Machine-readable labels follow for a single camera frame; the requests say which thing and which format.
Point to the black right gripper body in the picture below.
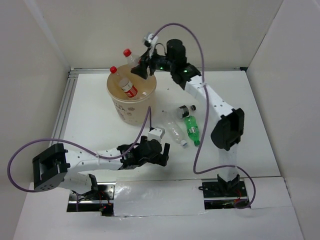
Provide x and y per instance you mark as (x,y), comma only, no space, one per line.
(164,63)

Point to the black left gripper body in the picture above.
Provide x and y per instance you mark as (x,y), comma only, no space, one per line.
(156,159)

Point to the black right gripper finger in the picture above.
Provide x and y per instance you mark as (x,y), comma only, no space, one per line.
(140,66)
(151,62)

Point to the small clear bottle red label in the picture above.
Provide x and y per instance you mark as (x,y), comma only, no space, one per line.
(132,59)

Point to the large clear bottle red label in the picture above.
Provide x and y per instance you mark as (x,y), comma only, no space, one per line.
(124,83)

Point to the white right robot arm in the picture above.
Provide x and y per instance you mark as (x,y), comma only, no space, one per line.
(228,121)

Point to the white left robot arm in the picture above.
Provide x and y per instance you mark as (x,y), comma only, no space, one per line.
(57,167)

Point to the tan paper bucket bin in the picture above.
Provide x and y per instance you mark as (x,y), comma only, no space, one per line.
(132,110)

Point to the long clear bottle white cap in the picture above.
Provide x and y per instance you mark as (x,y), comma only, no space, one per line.
(173,129)

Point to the green plastic bottle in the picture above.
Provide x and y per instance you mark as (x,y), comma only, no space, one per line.
(192,129)

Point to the small bottle black label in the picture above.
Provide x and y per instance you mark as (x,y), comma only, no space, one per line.
(184,111)

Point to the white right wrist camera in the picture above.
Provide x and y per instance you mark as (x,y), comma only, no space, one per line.
(150,40)

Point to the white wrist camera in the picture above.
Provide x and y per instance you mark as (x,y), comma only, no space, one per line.
(156,133)
(150,40)

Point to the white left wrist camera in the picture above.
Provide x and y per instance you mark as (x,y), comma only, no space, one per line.
(156,133)

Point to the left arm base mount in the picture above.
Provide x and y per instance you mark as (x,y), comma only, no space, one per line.
(99,199)

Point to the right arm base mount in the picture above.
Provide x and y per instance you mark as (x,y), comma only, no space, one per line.
(215,198)

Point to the aluminium frame rail left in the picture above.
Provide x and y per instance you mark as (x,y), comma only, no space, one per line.
(65,106)

